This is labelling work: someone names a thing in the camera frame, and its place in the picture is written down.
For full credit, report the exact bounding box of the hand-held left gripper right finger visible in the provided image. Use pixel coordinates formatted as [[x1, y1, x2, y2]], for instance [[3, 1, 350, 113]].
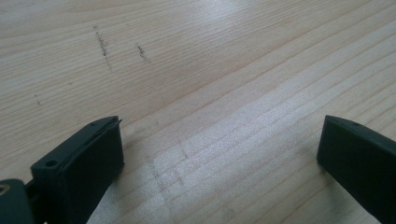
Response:
[[316, 114, 396, 224]]

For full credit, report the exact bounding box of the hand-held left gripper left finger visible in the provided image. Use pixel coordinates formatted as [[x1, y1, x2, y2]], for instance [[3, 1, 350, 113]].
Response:
[[30, 115, 125, 224]]

